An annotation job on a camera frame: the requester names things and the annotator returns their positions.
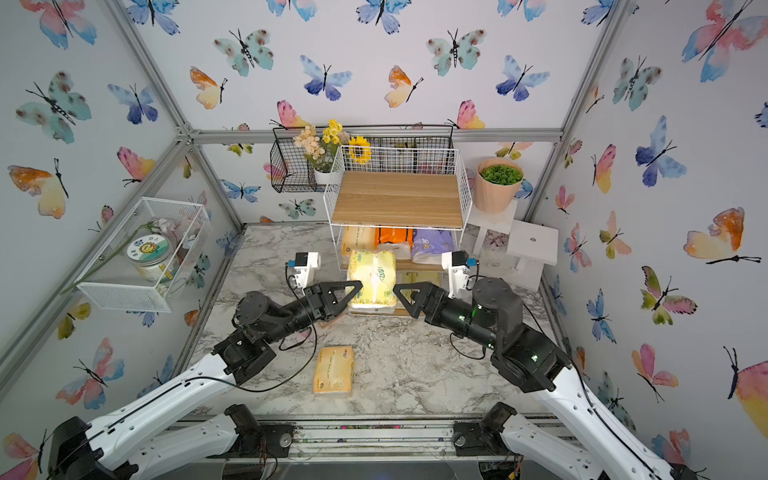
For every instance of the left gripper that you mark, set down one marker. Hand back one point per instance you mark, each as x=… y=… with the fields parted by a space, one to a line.
x=317 y=304

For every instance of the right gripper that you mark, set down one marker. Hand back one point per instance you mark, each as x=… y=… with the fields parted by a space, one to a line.
x=434 y=295

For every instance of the green tissue pack top shelf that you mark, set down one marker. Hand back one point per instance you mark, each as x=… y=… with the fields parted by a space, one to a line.
x=376 y=270

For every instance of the orange tissue pack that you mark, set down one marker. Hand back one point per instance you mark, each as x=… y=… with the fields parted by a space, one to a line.
x=397 y=240

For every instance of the yellow tissue pack shelf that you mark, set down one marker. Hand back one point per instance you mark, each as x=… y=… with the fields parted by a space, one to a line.
x=356 y=238

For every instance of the orange-yellow tissue pack top shelf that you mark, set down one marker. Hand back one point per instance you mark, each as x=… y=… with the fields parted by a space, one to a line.
x=334 y=371

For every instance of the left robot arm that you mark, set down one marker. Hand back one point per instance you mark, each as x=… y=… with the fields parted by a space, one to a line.
x=133 y=442

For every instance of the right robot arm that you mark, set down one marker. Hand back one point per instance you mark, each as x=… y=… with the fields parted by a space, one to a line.
x=532 y=362

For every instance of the green tissue pack bottom right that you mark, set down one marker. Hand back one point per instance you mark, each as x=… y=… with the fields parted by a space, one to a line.
x=412 y=277

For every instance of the purple tissue pack middle shelf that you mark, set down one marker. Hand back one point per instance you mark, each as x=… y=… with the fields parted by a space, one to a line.
x=430 y=244

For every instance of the white small stand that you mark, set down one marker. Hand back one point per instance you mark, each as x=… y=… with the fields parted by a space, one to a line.
x=533 y=246

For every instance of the pink pot green plant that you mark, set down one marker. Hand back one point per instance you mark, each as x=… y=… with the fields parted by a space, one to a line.
x=496 y=184

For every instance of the yellow sunflower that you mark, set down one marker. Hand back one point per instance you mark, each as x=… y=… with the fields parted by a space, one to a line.
x=360 y=151

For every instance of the white pot with flowers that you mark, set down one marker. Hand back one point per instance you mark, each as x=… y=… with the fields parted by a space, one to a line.
x=320 y=149

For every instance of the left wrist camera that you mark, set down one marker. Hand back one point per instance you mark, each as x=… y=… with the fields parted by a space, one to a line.
x=302 y=269

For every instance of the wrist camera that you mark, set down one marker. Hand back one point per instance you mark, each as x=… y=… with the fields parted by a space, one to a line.
x=458 y=265
x=302 y=269

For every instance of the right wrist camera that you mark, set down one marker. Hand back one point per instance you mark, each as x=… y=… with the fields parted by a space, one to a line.
x=458 y=265

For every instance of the white wire shelf rack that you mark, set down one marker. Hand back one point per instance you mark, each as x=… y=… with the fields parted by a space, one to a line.
x=397 y=200

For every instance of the black wire wall basket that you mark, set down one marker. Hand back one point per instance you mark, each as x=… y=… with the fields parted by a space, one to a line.
x=405 y=148

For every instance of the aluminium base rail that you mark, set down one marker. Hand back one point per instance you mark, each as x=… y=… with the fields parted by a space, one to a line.
x=384 y=441

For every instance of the white mesh wall basket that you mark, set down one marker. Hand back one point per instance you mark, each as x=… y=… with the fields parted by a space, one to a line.
x=110 y=281

